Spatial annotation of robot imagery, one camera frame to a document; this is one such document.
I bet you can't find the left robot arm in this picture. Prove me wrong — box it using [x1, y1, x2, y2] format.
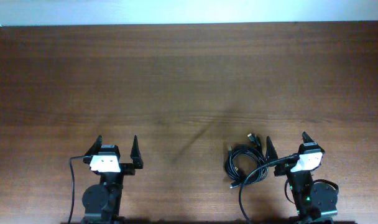
[81, 136, 144, 224]

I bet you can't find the right camera cable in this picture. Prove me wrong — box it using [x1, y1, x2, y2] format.
[238, 154, 300, 224]

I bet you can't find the thick black HDMI cable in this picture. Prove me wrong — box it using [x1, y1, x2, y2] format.
[224, 133, 270, 184]

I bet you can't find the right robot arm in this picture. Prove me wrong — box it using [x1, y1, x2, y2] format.
[266, 132, 339, 224]

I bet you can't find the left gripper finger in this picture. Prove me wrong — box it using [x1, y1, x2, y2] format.
[130, 135, 144, 169]
[85, 135, 103, 156]

